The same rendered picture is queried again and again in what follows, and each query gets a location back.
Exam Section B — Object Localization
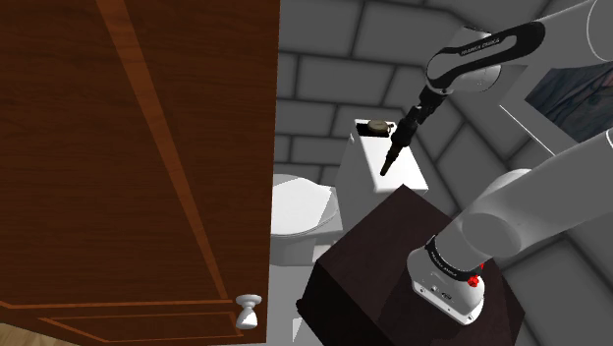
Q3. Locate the brown round flat object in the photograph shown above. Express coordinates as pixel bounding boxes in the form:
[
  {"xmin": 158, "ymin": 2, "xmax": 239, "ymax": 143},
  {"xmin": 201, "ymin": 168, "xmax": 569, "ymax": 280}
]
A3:
[{"xmin": 366, "ymin": 119, "xmax": 395, "ymax": 135}]

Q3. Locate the white toilet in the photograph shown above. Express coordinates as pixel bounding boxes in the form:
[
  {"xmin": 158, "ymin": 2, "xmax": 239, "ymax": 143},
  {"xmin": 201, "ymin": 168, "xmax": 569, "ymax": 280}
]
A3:
[{"xmin": 270, "ymin": 118, "xmax": 430, "ymax": 267}]

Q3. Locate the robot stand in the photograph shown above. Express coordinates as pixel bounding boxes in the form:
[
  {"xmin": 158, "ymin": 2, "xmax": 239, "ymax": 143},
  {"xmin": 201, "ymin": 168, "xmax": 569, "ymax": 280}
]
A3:
[{"xmin": 296, "ymin": 183, "xmax": 526, "ymax": 346}]

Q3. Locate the brown wooden cabinet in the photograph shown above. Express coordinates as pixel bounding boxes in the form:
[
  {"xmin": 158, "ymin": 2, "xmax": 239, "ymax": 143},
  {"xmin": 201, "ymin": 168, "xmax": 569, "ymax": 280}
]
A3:
[{"xmin": 0, "ymin": 0, "xmax": 282, "ymax": 346}]

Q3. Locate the white framed wall picture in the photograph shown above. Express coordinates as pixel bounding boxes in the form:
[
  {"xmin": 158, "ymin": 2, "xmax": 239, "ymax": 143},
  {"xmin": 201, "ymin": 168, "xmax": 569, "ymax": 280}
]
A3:
[{"xmin": 497, "ymin": 61, "xmax": 613, "ymax": 157}]

